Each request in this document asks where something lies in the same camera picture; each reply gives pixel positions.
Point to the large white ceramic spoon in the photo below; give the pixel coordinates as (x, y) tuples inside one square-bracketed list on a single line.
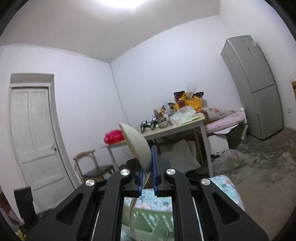
[(139, 148)]

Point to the green plastic utensil holder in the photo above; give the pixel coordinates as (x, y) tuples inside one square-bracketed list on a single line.
[(150, 224)]

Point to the pink floral mattress roll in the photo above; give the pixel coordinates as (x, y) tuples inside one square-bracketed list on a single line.
[(220, 119)]

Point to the grey desk table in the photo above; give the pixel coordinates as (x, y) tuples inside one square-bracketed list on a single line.
[(170, 130)]

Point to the clear plastic bag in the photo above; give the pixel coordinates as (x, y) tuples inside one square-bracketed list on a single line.
[(183, 115)]

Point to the red plastic bag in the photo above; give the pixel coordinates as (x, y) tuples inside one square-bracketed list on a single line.
[(113, 137)]

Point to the wooden chair black seat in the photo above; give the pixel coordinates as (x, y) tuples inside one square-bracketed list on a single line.
[(89, 168)]

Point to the silver refrigerator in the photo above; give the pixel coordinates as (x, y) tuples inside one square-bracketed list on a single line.
[(255, 84)]

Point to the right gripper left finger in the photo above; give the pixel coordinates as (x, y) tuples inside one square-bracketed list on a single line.
[(94, 210)]

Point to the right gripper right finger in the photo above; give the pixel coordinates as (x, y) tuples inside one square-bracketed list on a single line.
[(161, 167)]

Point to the white door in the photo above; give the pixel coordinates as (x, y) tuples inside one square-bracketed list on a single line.
[(36, 148)]

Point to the floral blue tablecloth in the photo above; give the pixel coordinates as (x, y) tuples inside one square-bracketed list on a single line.
[(213, 212)]

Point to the cardboard box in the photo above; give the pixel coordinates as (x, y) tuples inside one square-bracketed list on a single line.
[(294, 87)]

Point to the grey pillow under desk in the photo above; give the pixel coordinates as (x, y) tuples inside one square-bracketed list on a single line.
[(181, 157)]

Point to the yellow plastic bag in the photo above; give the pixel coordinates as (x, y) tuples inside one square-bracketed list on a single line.
[(194, 102)]

